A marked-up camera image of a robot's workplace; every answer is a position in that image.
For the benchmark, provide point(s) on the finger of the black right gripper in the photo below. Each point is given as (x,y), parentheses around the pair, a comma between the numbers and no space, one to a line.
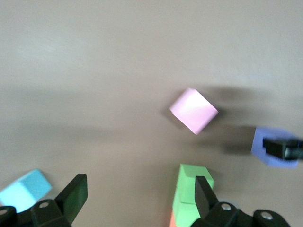
(274,149)

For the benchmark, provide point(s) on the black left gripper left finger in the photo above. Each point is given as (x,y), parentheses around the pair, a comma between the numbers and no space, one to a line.
(74,201)

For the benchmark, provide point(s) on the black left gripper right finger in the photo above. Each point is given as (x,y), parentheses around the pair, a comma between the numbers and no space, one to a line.
(207,203)

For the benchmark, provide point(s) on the purple foam cube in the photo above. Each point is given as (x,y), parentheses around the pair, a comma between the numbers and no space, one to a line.
(277,163)

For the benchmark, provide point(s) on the green foam cube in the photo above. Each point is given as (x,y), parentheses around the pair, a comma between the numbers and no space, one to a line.
(183,212)
(187,179)

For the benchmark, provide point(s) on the orange foam cube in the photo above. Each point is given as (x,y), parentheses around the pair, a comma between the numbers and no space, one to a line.
(172,221)

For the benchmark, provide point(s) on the light blue foam cube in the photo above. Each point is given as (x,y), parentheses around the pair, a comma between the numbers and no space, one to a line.
(28,189)

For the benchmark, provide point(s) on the pink foam cube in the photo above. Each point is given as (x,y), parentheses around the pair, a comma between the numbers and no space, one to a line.
(193,111)

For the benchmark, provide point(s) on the paper table cover sheet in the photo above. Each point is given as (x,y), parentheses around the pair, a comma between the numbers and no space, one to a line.
(94,71)

